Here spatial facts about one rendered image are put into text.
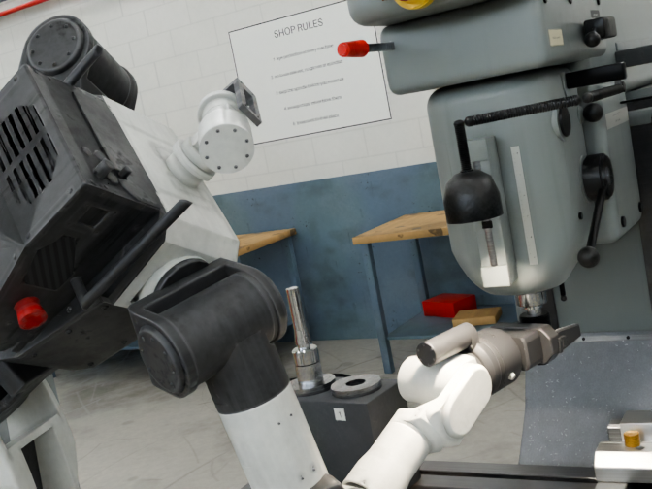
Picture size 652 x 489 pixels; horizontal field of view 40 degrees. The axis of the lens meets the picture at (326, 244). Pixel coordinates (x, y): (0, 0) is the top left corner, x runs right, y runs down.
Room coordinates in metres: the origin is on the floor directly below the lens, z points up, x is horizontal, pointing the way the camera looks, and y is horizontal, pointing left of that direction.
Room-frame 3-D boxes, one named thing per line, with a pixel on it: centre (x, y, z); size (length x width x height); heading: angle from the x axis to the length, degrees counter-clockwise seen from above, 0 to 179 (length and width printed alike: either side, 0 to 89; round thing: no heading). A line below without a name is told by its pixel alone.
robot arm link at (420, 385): (1.22, -0.14, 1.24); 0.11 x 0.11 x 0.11; 43
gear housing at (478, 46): (1.39, -0.32, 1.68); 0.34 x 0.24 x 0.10; 148
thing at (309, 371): (1.58, 0.07, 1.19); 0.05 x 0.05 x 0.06
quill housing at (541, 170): (1.36, -0.30, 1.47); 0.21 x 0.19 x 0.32; 58
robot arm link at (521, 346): (1.29, -0.23, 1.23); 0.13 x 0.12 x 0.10; 43
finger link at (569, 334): (1.31, -0.33, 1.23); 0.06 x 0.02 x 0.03; 133
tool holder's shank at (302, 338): (1.58, 0.07, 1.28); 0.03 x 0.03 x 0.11
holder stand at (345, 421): (1.55, 0.04, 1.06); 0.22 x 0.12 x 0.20; 52
